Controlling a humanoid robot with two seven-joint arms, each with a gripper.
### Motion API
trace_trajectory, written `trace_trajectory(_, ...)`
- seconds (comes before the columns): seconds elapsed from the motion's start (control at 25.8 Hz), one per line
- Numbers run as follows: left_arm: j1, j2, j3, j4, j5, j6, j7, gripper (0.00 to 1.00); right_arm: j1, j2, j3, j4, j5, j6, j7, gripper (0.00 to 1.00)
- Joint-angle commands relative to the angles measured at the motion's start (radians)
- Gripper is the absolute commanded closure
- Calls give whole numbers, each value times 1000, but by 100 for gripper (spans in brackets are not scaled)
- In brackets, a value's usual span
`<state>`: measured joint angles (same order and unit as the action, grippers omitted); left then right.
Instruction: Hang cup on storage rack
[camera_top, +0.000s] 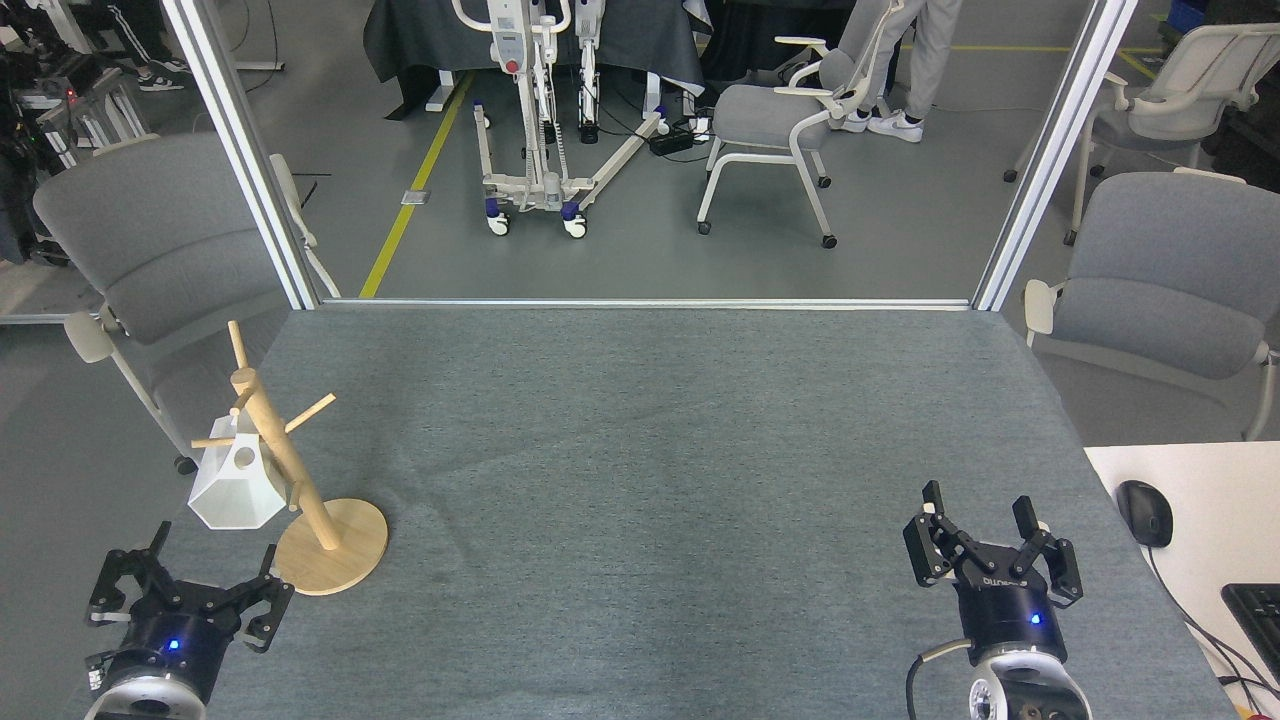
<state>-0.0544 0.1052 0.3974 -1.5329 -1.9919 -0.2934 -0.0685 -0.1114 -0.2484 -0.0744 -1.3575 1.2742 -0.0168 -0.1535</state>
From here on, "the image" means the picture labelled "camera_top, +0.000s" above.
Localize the silver table edge rail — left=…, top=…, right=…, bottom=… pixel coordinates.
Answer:
left=318, top=297, right=974, bottom=313

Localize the black table cloth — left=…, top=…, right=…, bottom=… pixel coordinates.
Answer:
left=361, top=0, right=707, bottom=122

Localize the white wheeled stand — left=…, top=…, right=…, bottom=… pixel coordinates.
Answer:
left=451, top=0, right=674, bottom=240

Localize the silver aluminium post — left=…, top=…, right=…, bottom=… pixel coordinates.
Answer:
left=162, top=0, right=324, bottom=312
left=971, top=0, right=1142, bottom=314

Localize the grey chair with white frame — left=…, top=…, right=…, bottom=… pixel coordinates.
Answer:
left=696, top=0, right=907, bottom=250
left=1003, top=22, right=1280, bottom=248
left=32, top=132, right=342, bottom=476
left=1022, top=168, right=1280, bottom=442

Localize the white desk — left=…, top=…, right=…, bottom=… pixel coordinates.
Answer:
left=1084, top=441, right=1280, bottom=720

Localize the wooden cup rack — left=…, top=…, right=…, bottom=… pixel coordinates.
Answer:
left=190, top=320, right=389, bottom=598

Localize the black keyboard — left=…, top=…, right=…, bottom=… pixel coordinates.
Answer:
left=1220, top=583, right=1280, bottom=687

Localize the black mouse cable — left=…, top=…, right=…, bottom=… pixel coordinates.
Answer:
left=1144, top=545, right=1280, bottom=706

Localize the white hexagonal cup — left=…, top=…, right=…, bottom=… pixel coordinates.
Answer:
left=187, top=414, right=290, bottom=532

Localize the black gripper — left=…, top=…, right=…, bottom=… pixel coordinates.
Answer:
left=902, top=481, right=1085, bottom=669
left=86, top=521, right=297, bottom=703

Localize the person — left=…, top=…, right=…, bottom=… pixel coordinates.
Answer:
left=105, top=0, right=193, bottom=93

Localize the black computer mouse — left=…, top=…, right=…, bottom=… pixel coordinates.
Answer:
left=1115, top=480, right=1175, bottom=550

